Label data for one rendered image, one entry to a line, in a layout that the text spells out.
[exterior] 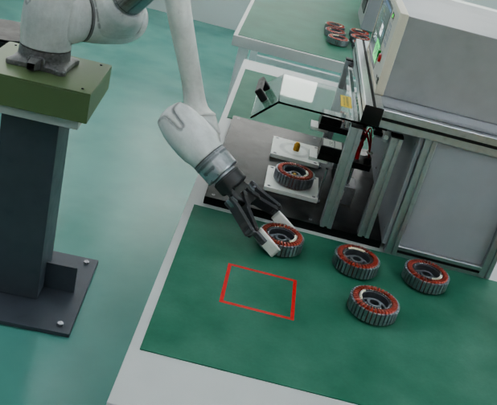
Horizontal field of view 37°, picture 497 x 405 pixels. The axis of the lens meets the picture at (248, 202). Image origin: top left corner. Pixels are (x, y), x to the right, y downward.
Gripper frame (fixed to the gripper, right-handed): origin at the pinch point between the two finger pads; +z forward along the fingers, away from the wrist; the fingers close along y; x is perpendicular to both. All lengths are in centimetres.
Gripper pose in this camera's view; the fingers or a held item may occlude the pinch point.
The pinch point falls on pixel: (280, 238)
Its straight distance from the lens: 180.5
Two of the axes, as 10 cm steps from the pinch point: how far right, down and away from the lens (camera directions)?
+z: 6.6, 7.5, -0.2
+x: 6.4, -5.7, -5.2
